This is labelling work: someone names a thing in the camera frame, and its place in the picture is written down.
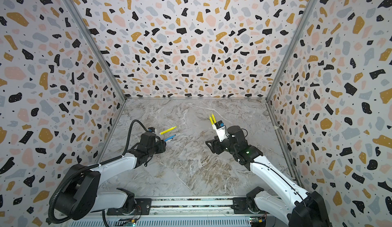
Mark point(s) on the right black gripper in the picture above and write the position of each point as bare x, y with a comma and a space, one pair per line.
216, 145

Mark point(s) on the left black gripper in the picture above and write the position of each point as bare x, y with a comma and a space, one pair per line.
161, 146

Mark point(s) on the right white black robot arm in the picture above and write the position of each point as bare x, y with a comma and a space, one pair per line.
293, 205

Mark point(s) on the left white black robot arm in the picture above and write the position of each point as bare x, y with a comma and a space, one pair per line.
77, 195

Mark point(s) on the blue pen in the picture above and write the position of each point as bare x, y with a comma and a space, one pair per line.
169, 138

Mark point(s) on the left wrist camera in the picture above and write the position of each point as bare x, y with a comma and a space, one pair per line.
150, 129

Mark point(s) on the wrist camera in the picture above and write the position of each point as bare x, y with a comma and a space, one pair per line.
221, 130
150, 129

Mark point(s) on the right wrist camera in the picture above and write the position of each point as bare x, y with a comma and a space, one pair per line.
221, 130

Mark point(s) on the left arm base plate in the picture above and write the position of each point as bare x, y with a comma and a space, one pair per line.
135, 207

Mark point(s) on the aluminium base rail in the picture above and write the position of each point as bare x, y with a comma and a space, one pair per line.
209, 211

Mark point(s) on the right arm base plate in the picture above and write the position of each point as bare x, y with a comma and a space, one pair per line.
245, 205

